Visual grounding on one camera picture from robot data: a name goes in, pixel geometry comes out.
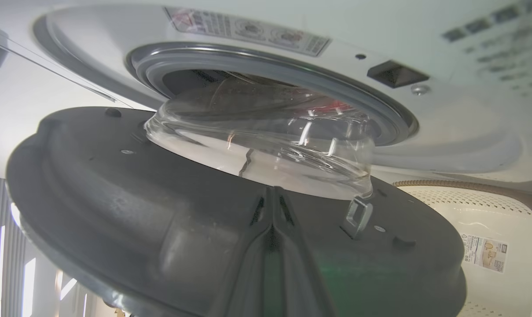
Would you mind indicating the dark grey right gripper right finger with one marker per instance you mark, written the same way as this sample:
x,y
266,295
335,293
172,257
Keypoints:
x,y
305,281

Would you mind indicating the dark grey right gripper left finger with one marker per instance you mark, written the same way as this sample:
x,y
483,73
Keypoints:
x,y
241,281

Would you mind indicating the grey round glass washer door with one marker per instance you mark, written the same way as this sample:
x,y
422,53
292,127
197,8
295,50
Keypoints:
x,y
116,198

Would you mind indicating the red and white jersey garment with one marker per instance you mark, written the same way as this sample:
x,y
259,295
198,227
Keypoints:
x,y
332,107

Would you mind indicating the white front-load washing machine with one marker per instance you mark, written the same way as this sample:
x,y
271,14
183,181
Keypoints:
x,y
446,132

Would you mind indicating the cream perforated laundry basket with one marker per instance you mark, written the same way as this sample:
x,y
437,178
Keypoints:
x,y
503,220

